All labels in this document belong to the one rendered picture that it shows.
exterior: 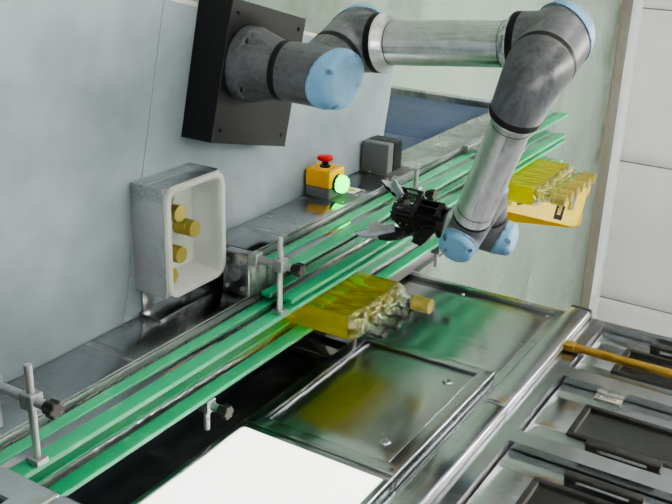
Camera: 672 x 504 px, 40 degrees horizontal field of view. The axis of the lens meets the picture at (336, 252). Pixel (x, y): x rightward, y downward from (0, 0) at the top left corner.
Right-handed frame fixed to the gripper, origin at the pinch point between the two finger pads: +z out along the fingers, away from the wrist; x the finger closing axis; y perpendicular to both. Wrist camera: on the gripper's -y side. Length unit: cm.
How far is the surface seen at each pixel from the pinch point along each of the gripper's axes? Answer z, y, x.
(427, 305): -20.2, -7.3, 16.0
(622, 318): 19, -563, -273
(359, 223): 1.7, -3.0, 2.9
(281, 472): -16, 16, 66
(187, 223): 18.2, 31.5, 31.1
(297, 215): 14.0, 2.8, 8.1
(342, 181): 11.0, -3.2, -7.2
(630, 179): 36, -469, -349
